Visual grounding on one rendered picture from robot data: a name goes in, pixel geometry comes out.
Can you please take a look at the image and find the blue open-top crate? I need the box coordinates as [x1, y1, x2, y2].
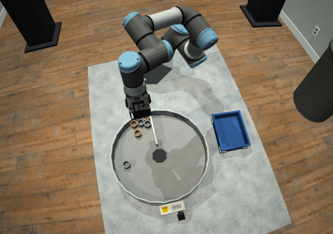
[211, 110, 251, 154]

